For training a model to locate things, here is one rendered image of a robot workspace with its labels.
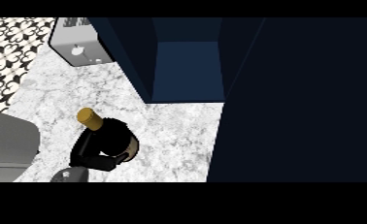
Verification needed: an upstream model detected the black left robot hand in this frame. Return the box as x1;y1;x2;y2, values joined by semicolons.
69;129;131;173

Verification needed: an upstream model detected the black wine bottle gold cap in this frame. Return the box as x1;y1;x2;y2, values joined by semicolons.
76;107;143;163

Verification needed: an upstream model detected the dark blue open cabinet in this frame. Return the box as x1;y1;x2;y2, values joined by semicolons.
88;16;266;104

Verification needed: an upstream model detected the dark blue cabinet door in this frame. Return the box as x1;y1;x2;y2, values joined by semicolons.
206;16;367;183

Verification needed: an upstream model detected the pale grey rounded appliance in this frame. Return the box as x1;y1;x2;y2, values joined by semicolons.
0;112;44;183

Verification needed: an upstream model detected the grey boxy toaster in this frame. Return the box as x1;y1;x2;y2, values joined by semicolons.
50;16;116;68

